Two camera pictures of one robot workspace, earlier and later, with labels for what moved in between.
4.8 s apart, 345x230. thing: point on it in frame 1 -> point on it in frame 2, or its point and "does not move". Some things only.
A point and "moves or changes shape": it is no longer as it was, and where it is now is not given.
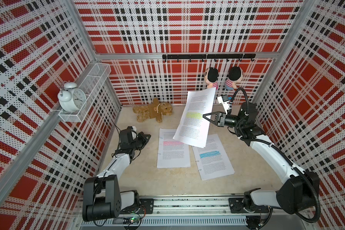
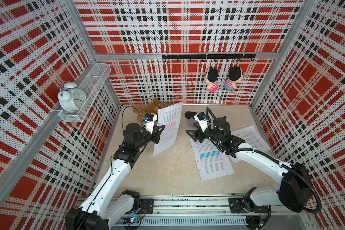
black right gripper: [220, 117] -> [197, 132]
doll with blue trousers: [235, 75] does not move
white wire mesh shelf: [91, 85] does not move
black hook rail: [214, 56] does not move
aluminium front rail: [197, 211] does not move
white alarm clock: [71, 98] does not move
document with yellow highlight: [193, 128] moves or changes shape
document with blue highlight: [212, 161] does not move
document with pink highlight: [172, 153] -> [169, 116]
